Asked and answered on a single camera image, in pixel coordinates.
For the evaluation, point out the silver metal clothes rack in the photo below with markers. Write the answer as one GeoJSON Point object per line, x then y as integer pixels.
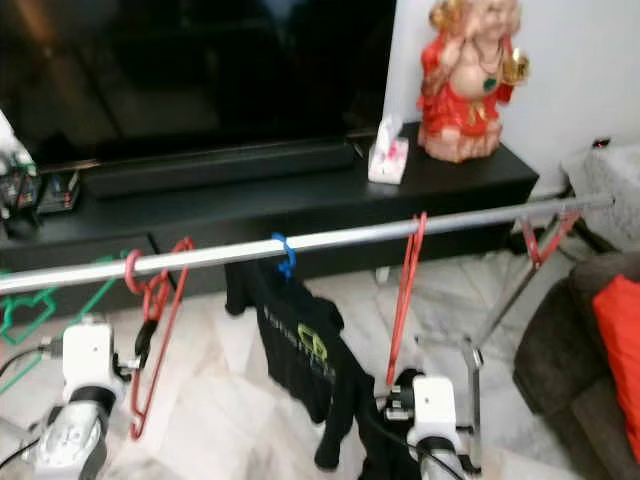
{"type": "Point", "coordinates": [230, 253]}

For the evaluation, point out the black fonemax logo shirt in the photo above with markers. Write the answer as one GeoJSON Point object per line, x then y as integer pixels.
{"type": "Point", "coordinates": [295, 350]}

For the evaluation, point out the green plastic hanger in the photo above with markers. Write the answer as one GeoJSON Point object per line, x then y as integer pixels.
{"type": "Point", "coordinates": [95, 292]}

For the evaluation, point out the black tv console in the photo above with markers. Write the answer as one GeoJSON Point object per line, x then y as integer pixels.
{"type": "Point", "coordinates": [280, 210]}

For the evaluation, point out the small black electronic box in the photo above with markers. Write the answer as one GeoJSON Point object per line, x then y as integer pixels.
{"type": "Point", "coordinates": [60, 190]}

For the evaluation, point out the green circuit board gadget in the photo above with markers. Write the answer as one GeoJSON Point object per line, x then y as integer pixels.
{"type": "Point", "coordinates": [15, 185]}

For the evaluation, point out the silver left arm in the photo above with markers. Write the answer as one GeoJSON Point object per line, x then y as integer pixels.
{"type": "Point", "coordinates": [70, 435]}

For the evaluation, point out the black television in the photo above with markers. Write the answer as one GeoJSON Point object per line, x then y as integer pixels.
{"type": "Point", "coordinates": [190, 70]}

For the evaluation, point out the red cushion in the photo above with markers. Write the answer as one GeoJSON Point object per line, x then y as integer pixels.
{"type": "Point", "coordinates": [620, 360]}

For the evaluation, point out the red hanger with pink hook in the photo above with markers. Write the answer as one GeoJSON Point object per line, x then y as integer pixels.
{"type": "Point", "coordinates": [129, 272]}

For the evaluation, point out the black soundbar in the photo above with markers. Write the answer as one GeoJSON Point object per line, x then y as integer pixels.
{"type": "Point", "coordinates": [220, 167]}

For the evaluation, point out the blue plastic hanger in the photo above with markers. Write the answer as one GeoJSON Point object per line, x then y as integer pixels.
{"type": "Point", "coordinates": [285, 258]}

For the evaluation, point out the red laughing buddha statue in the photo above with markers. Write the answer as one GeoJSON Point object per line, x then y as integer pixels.
{"type": "Point", "coordinates": [470, 85]}

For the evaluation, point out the white pink tissue pack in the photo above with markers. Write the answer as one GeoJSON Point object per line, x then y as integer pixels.
{"type": "Point", "coordinates": [388, 158]}

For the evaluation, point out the brown sofa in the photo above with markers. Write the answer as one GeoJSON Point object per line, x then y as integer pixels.
{"type": "Point", "coordinates": [555, 370]}

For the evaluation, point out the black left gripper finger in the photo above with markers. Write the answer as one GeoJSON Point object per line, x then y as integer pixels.
{"type": "Point", "coordinates": [146, 342]}

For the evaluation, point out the silver right arm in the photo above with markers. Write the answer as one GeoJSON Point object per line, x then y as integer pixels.
{"type": "Point", "coordinates": [445, 465]}

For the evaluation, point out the grey fabric seat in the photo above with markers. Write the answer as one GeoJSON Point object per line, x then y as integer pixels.
{"type": "Point", "coordinates": [605, 195]}

